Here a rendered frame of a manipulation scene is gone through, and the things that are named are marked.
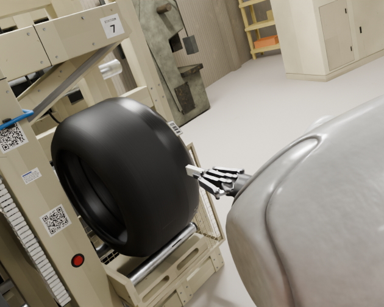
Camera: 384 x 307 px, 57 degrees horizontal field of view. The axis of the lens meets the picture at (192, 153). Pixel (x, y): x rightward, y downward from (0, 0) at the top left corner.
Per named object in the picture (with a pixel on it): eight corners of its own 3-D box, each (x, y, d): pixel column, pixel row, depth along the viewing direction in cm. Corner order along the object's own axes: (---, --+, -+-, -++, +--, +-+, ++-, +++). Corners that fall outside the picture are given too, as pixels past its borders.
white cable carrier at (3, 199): (61, 307, 114) (-15, 179, 97) (55, 301, 118) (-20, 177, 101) (74, 297, 117) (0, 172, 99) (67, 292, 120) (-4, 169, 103)
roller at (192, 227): (127, 290, 124) (131, 290, 121) (120, 279, 124) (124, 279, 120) (194, 230, 144) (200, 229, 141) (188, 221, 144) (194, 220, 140)
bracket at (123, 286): (135, 307, 118) (124, 285, 115) (81, 270, 148) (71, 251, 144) (142, 299, 120) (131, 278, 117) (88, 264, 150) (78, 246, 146)
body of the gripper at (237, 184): (261, 170, 93) (232, 162, 99) (241, 187, 88) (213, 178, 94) (264, 194, 96) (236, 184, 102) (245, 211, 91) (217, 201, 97)
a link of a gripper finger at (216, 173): (234, 178, 95) (238, 175, 96) (205, 168, 103) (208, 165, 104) (237, 190, 97) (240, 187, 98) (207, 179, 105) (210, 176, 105)
